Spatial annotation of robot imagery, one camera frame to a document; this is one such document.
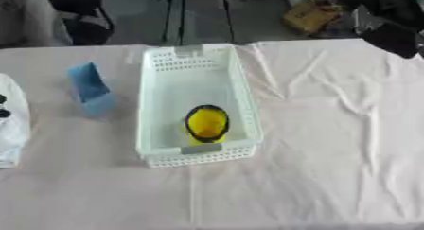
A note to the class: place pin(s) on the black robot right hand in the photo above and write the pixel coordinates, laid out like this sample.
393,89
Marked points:
395,39

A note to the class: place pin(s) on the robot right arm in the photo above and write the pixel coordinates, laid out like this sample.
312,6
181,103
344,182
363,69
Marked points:
386,3

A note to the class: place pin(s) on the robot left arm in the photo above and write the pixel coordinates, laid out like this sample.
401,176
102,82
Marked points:
12,136

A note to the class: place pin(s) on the tan cardboard box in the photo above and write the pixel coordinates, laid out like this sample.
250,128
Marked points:
312,16

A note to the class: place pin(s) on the blue carton box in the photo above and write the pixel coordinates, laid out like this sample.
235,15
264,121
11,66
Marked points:
91,92

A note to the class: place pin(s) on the yellow toy with black rim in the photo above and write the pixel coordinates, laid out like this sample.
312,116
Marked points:
207,123

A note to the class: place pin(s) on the black tripod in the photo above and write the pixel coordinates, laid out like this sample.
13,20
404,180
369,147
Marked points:
181,16

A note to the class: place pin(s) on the white perforated plastic basket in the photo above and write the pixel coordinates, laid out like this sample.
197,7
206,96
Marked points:
165,82

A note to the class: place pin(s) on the black chair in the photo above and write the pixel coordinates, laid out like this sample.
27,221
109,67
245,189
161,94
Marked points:
83,19

